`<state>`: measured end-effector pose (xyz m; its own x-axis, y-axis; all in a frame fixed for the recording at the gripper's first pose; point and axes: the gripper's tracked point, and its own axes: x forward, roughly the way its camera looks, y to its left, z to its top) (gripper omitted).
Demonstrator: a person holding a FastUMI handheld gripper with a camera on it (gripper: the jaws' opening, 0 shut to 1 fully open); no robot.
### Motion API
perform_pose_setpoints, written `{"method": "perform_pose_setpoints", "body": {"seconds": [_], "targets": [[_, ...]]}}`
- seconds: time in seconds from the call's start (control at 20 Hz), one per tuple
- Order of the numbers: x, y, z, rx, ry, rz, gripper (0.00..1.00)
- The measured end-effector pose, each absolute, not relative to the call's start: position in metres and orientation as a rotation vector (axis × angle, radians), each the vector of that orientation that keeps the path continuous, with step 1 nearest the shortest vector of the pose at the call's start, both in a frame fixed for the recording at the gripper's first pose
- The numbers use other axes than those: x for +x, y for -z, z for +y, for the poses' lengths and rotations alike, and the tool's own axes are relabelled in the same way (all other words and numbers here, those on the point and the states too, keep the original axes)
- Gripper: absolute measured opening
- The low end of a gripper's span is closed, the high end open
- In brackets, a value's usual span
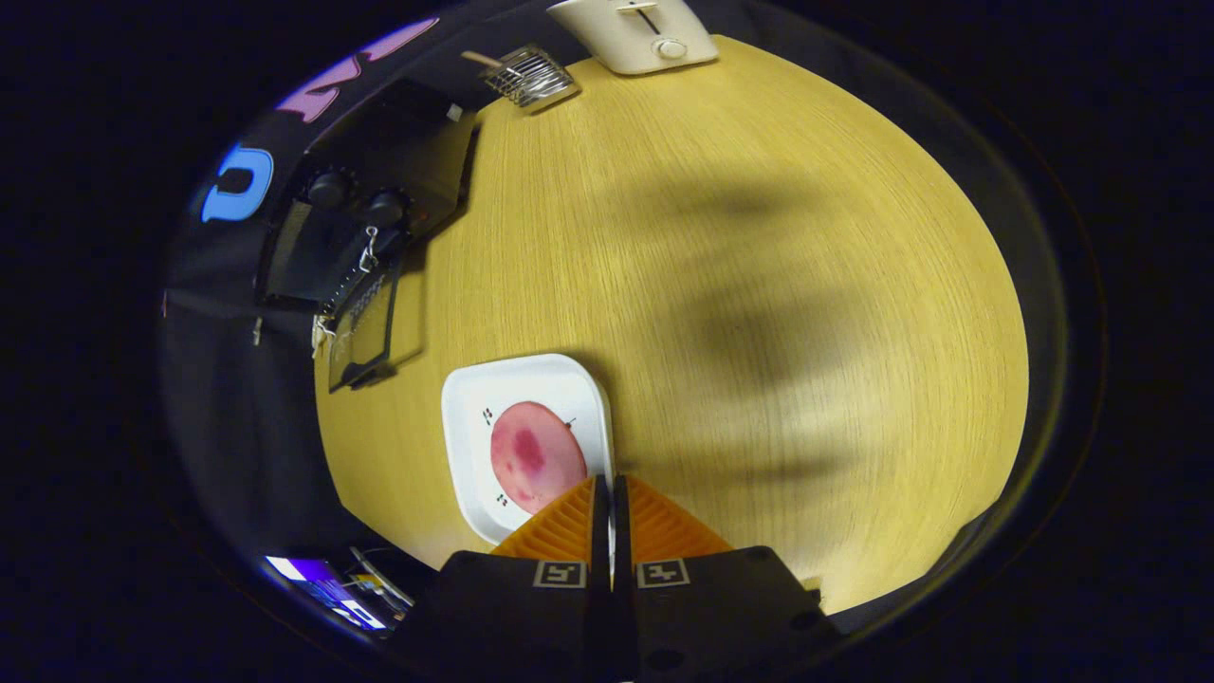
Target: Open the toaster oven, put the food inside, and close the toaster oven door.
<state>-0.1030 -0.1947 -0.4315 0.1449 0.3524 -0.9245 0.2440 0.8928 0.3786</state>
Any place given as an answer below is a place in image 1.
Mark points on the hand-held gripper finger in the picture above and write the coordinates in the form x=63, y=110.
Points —
x=601, y=541
x=621, y=541

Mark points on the pink ham slice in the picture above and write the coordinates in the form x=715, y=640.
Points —
x=541, y=455

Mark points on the white square plate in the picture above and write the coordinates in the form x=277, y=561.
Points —
x=531, y=379

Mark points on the black toaster oven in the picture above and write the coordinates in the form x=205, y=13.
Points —
x=398, y=142

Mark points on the white pop-up toaster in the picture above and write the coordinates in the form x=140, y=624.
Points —
x=626, y=43

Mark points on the glowing display screen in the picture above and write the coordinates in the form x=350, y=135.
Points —
x=322, y=581

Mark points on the wooden stick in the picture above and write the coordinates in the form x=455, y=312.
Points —
x=482, y=59

